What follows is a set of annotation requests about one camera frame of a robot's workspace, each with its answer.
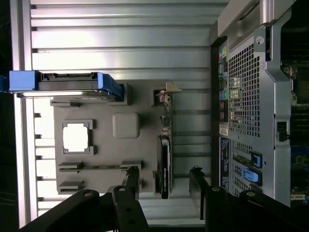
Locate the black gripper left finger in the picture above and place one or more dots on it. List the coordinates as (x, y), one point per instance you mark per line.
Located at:
(125, 207)

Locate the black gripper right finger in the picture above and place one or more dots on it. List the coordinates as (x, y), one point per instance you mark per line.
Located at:
(217, 207)

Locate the dark blue label sticker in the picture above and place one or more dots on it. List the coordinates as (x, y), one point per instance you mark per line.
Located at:
(225, 162)

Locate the blue expansion slot latch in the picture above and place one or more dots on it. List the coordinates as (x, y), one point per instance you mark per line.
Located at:
(256, 160)
(253, 177)

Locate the grey parts rack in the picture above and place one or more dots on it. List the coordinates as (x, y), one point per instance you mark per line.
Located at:
(103, 154)

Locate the black graphics card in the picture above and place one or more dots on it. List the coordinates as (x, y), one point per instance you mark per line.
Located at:
(166, 157)

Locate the white rounded square pad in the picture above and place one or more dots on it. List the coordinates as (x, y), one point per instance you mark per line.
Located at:
(125, 125)

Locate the silver CPU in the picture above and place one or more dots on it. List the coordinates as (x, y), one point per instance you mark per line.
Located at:
(75, 137)

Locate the black case latch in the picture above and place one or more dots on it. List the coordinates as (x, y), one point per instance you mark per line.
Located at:
(282, 132)

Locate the green motherboard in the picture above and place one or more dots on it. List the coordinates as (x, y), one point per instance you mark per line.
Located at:
(299, 145)

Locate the silver PC case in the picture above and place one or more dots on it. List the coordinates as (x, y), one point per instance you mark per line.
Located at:
(243, 101)

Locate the disk in blue caddy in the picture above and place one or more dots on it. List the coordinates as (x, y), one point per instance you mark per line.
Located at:
(67, 83)

